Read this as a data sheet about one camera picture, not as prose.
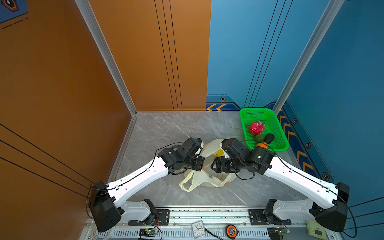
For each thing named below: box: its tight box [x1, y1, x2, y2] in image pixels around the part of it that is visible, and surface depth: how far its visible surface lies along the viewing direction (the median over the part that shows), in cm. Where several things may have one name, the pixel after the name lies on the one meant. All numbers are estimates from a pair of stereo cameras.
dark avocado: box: [264, 133, 275, 144], surface depth 102 cm
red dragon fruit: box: [247, 121, 266, 136], surface depth 102 cm
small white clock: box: [191, 220, 206, 239], surface depth 70 cm
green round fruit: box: [254, 134, 265, 143], surface depth 101 cm
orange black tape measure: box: [225, 224, 240, 240], surface depth 68 cm
